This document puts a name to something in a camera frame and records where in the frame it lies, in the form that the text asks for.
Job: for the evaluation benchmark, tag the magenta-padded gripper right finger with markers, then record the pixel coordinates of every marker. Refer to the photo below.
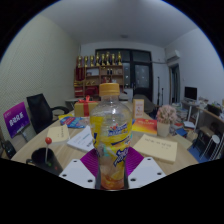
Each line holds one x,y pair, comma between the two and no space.
145,171

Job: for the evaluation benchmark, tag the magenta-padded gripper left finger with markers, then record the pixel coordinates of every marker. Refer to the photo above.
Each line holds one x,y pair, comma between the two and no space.
76,173

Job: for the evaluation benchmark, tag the yellow-labelled orange drink bottle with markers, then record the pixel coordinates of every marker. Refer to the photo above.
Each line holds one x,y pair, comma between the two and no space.
111,133

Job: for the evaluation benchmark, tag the large manila envelope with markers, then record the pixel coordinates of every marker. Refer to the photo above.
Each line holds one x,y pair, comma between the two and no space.
156,148

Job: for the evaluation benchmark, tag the black mug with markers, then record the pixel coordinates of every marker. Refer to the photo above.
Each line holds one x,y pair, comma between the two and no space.
50,165

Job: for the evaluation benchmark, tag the white and teal booklet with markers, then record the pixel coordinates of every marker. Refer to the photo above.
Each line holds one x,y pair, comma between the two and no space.
81,140

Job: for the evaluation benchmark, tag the red-ball stirrer stick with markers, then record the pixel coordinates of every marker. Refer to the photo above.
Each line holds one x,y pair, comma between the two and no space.
48,140

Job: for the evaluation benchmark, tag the red and orange book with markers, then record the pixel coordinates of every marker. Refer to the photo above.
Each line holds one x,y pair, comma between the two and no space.
145,126

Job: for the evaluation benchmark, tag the blue colourful packet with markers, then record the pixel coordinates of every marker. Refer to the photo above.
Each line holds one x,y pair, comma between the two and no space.
73,122

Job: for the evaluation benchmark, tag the pink flowers in white pot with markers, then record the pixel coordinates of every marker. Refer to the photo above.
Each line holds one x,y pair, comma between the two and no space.
166,115

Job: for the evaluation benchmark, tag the small standing card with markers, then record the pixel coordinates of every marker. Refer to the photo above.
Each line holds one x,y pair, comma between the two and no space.
138,108

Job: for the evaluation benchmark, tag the yellow gift box red ribbon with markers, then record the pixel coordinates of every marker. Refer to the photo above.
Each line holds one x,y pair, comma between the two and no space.
86,108

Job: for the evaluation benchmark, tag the grey office chair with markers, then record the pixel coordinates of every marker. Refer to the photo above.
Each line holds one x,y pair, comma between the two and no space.
146,100

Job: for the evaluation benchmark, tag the black office chair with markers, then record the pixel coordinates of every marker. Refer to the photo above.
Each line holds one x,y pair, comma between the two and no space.
38,111

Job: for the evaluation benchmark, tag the small white round table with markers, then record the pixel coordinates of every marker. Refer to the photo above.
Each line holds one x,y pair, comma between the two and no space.
71,100

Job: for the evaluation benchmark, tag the white round stool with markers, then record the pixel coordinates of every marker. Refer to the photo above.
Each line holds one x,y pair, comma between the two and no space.
216,138

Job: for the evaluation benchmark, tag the purple sign board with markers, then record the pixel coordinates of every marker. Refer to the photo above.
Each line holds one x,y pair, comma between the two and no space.
16,120

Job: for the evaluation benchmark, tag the black tripod stand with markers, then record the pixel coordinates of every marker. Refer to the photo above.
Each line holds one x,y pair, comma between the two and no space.
158,90

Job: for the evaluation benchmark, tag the cluttered wooden side desk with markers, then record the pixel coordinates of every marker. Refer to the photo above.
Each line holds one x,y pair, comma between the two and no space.
210,115

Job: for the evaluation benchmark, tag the black computer monitor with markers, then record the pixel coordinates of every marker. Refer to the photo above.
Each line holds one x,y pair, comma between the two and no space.
190,93

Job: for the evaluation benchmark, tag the shelf unit with gold trophies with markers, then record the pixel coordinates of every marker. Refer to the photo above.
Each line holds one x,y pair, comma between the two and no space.
95,75

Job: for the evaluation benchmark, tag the white air conditioner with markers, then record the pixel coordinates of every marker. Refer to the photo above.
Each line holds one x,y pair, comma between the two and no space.
173,56

